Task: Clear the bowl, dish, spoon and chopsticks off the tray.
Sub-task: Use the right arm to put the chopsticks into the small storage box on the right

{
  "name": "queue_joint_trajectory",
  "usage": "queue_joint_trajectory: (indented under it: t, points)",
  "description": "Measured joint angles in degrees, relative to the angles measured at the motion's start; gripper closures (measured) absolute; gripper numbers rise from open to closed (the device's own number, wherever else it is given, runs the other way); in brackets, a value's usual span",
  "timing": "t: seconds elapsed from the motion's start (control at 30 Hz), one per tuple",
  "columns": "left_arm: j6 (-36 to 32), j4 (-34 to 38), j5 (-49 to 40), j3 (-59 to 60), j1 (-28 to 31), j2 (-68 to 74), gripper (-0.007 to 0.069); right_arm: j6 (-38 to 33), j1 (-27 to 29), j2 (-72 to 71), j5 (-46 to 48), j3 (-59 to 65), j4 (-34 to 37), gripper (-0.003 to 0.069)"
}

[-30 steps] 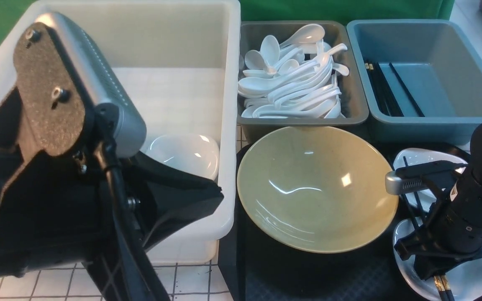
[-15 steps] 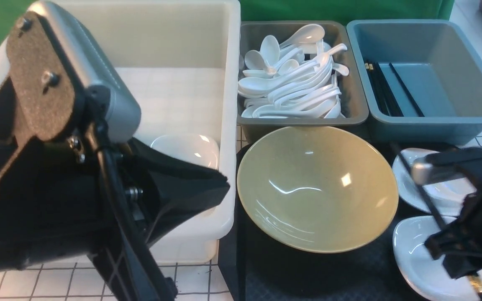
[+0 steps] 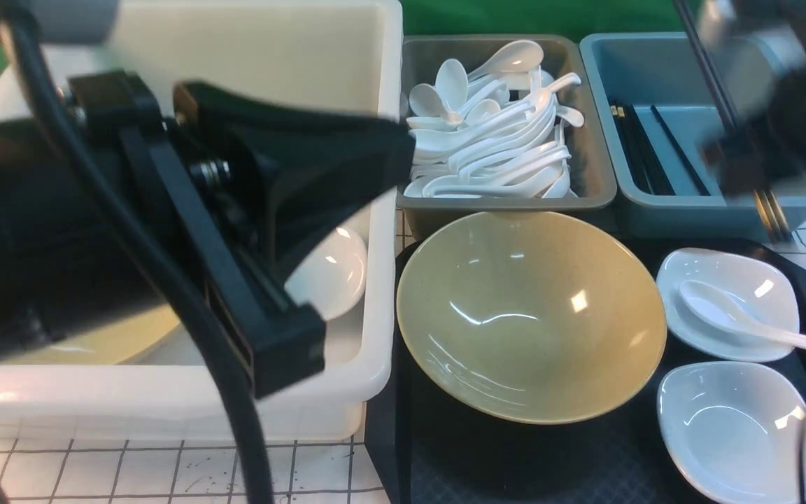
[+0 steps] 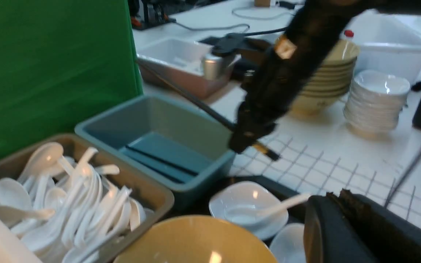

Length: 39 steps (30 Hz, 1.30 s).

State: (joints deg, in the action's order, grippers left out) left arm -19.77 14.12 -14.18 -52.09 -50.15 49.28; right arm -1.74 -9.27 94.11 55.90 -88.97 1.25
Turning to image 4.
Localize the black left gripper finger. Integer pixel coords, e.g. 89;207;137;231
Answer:
303;189;421;263

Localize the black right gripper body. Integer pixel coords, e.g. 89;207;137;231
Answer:
229;69;291;153

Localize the white dish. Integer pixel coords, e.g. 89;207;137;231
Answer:
208;181;289;241
269;223;306;263

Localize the white soup spoon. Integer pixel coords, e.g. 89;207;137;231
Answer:
225;193;311;224

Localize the yellow noodle bowl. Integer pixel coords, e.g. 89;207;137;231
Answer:
115;215;276;263

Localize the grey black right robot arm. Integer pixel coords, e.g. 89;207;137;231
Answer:
228;0;421;154

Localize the stack of yellow bowls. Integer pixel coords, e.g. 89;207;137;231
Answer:
290;39;360;115

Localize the metal tray in background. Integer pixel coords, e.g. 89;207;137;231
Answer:
137;37;241;99

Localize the blue-grey chopstick bin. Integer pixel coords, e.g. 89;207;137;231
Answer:
75;96;235;211

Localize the stack of white dishes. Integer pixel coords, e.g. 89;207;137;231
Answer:
343;70;411;134

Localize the white tub in background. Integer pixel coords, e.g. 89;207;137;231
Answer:
341;11;421;84

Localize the single black chopstick in bin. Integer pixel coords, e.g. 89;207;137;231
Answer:
125;145;200;176

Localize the black chopsticks bundle in bin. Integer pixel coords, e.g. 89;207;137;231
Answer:
120;147;197;184

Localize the grey-brown spoon bin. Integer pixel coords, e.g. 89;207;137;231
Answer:
0;134;174;263

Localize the green backdrop cloth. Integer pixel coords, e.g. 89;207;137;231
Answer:
0;0;143;159

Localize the white spoon top of pile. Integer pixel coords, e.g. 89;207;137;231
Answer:
17;142;64;183

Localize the white spoon upper left pile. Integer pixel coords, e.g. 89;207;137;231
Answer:
0;178;33;211

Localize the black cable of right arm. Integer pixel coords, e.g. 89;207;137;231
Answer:
136;58;238;132

